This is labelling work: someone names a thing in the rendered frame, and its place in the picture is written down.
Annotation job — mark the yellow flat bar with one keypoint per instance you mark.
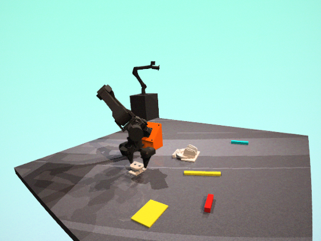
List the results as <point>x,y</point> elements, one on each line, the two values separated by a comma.
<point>202,173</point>

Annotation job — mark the yellow flat plate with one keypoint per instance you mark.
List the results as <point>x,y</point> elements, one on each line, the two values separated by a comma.
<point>149,213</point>

